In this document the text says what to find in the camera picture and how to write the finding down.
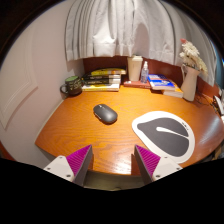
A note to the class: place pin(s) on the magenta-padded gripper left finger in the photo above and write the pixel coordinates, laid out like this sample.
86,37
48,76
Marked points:
68,165

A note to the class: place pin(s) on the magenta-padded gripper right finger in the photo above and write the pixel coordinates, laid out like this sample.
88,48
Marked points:
156,165

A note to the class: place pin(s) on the dark grey computer mouse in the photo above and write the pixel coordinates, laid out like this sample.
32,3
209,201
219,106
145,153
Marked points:
105,113

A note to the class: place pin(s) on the white and grey mouse pad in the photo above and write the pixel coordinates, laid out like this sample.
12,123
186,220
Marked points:
166,135

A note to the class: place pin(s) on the dark mug with green inside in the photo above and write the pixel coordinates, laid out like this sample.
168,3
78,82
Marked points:
74,86

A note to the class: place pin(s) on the blue book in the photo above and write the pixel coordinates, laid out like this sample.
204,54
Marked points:
160,82

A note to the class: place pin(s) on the yellow and white book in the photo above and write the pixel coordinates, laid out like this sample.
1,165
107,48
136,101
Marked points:
100,87

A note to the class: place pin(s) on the red book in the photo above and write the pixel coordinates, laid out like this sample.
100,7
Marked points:
133,84

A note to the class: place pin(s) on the white electronic device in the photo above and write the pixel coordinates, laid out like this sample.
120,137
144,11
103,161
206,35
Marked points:
219,105

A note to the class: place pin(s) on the white pitcher vase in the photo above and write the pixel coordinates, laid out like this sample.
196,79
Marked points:
189,83

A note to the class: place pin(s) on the clear spray bottle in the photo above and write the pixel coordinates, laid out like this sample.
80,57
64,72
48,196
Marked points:
144,73

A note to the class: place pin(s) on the cream tumbler with lid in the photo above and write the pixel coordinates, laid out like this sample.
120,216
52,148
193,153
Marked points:
135,68

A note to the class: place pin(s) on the white flower bouquet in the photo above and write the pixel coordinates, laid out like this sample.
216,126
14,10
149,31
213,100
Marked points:
191,55

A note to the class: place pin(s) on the white curtain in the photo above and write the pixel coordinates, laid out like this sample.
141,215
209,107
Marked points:
133,30

